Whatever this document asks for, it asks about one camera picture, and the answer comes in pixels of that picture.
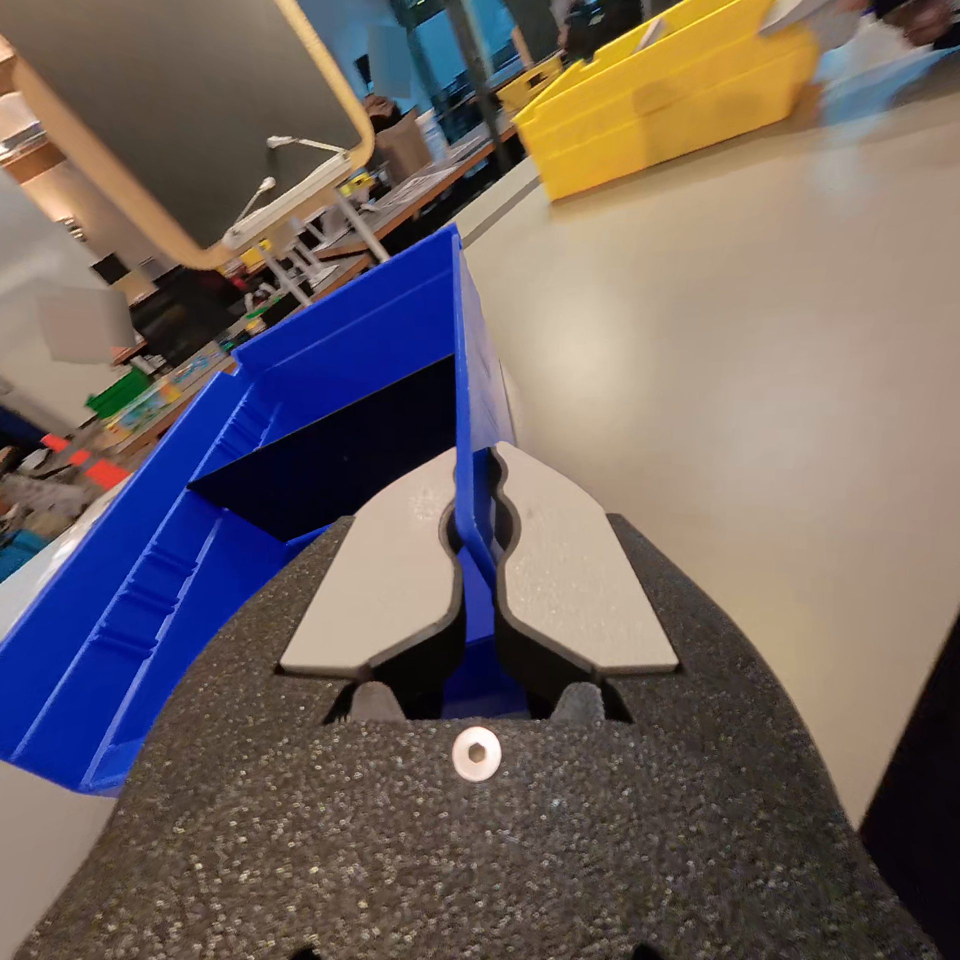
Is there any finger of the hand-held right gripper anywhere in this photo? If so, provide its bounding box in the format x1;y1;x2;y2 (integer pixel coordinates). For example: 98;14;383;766
757;0;865;39

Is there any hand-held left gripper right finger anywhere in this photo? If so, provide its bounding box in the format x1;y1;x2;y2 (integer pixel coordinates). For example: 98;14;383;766
489;441;681;675

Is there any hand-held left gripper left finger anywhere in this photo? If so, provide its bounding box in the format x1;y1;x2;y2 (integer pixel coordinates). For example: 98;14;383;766
279;447;462;676

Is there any yellow plastic bin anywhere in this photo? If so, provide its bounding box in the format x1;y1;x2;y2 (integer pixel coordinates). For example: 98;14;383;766
513;0;822;202

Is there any blue plastic bin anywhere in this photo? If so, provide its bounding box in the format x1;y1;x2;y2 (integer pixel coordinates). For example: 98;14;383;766
0;223;519;796

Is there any yellow crate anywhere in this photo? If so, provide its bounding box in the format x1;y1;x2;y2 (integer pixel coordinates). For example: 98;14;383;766
497;56;565;115

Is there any green plastic box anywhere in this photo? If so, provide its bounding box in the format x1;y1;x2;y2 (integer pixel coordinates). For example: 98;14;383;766
84;366;153;419

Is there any black wood-framed acoustic panel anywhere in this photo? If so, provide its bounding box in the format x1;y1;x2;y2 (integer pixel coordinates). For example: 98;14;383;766
0;0;376;271

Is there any white cord bracket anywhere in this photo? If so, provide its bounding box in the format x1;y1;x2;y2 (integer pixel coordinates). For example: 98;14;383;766
222;135;355;250

